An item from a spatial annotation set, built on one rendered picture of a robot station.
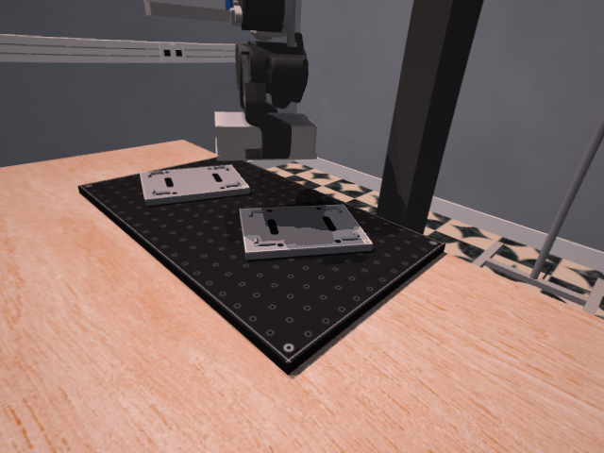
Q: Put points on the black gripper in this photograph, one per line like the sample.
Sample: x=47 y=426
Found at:
x=278 y=68

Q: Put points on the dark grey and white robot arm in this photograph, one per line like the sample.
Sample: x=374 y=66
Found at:
x=265 y=18

